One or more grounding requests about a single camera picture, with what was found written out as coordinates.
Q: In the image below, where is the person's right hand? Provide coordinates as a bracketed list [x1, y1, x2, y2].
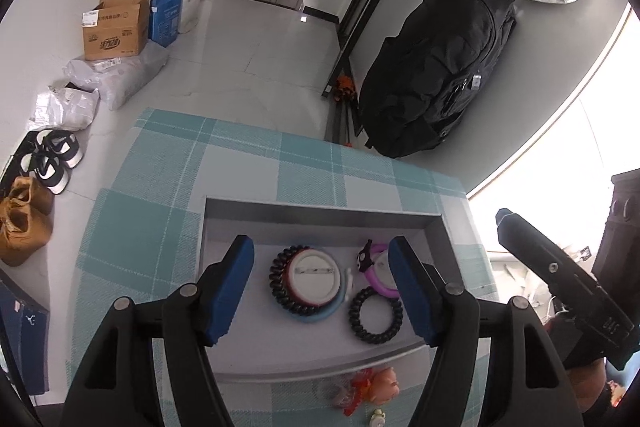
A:
[565, 357, 613, 413]

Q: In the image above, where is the black backpack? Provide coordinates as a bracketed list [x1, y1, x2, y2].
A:
[357, 0, 518, 159]

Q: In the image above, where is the blue Jordan shoebox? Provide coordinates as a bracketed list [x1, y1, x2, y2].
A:
[0, 269, 51, 395]

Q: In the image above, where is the black spiral hair tie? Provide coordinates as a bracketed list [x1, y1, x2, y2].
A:
[348, 286, 404, 344]

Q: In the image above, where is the black bead bracelet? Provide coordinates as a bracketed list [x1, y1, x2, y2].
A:
[270, 245, 321, 315]

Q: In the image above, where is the white plastic bag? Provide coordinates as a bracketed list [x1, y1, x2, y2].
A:
[177, 0, 208, 34]

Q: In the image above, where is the teal checked tablecloth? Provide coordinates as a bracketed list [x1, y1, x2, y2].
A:
[65, 108, 501, 427]

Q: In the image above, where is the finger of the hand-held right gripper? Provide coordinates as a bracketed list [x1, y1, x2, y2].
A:
[495, 207, 601, 308]
[591, 172, 640, 303]

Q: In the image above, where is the round white pin badge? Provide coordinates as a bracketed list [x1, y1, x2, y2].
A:
[282, 248, 351, 308]

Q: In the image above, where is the clear plastic bag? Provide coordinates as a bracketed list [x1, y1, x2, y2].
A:
[317, 377, 361, 408]

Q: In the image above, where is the light blue ring bracelet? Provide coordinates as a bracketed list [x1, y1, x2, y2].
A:
[295, 267, 356, 322]

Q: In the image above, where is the orange black tool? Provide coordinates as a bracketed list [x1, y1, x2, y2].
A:
[332, 76, 358, 104]

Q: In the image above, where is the blue cardboard box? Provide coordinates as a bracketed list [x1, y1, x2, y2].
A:
[116, 0, 185, 48]

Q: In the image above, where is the grey parcel bag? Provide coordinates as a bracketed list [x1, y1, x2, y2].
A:
[62, 43, 169, 110]

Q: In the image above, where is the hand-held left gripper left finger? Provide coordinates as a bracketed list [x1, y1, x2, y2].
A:
[59, 234, 256, 427]

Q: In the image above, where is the grey cardboard box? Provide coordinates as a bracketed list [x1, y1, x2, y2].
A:
[200, 196, 488, 383]

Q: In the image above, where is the orange toy figure keychain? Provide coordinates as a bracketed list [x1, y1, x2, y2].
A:
[345, 367, 401, 415]

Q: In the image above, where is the black white sneaker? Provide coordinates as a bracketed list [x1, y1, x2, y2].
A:
[35, 130, 83, 168]
[20, 152, 71, 195]

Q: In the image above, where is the white parcel bag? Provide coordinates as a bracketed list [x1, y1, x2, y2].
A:
[28, 88, 101, 131]

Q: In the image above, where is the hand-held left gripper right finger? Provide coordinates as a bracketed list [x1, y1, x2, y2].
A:
[387, 234, 586, 427]

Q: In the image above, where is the small black purple clip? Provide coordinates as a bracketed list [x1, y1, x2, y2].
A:
[356, 241, 375, 272]

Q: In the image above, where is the black shoe mat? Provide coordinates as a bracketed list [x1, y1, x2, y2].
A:
[0, 129, 46, 188]

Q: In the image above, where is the pink round badge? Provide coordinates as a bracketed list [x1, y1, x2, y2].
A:
[364, 243, 401, 300]

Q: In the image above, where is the tan shoe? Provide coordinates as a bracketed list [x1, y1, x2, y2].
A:
[10, 177, 55, 215]
[0, 202, 53, 267]

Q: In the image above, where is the brown cardboard box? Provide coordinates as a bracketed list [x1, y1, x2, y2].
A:
[82, 0, 152, 62]

